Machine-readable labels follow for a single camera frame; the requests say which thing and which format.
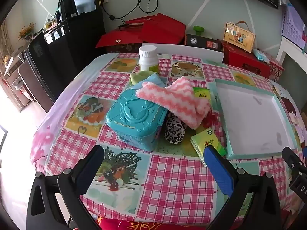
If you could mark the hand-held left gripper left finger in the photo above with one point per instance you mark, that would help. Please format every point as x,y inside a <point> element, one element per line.
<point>92,165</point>

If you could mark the black box with white logo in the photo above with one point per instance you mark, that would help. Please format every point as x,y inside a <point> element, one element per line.
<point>201,40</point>

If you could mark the blue wet wipes pack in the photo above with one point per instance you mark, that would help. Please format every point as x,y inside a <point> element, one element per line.
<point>260,54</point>

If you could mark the black printer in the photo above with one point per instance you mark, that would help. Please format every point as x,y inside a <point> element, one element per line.
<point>76,2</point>

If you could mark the white pill bottle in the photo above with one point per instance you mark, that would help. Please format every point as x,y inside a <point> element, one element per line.
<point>147,60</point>

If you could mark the red printed cloth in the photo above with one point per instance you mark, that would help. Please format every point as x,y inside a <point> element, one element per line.
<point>124,225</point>

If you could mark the tall black cabinet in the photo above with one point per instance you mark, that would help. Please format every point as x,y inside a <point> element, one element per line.
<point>72,52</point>

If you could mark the yellow flowers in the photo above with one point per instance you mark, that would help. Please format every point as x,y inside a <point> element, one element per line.
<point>26,31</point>

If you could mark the white tray with teal rim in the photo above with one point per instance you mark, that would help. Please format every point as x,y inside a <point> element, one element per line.
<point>249,117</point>

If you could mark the white board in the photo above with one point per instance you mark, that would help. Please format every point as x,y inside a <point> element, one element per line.
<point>182,50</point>

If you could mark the red gift box patterned base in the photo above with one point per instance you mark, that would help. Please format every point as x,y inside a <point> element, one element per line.
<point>115,37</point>

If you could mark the leopard print scrunchie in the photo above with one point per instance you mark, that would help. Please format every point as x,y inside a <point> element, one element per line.
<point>174,129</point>

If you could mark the teal plastic toy case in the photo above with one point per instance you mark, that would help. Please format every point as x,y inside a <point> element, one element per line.
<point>134,119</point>

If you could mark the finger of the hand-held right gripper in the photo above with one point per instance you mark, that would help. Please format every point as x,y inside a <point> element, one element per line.
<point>291,159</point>

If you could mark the light green cloth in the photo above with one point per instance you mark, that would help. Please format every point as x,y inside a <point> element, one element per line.
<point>138,76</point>

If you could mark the large red gift box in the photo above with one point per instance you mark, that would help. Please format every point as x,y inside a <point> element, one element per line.
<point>163,28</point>

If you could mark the pink checked printed tablecloth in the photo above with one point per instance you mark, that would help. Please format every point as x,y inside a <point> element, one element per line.
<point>168,184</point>

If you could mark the group of small jars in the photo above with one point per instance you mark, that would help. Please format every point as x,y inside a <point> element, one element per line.
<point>51,21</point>

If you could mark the green tissue packet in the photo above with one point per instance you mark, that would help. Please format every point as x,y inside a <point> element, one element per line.
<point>203,140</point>
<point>202,94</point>

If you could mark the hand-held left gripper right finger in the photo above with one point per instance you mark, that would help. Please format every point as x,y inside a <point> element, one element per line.
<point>218,170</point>

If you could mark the red crate box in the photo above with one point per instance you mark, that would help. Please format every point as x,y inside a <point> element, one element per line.
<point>244,62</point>

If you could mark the white shelf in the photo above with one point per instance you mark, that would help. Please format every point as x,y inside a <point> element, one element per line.
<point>290,52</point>

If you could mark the low black cabinet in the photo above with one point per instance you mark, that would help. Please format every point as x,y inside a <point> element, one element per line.
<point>36,71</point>

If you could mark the purple plastic basket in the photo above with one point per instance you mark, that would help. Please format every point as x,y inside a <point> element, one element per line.
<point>292,26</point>

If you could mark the pink white striped fluffy towel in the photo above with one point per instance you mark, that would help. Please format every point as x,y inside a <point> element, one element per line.
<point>172,98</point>

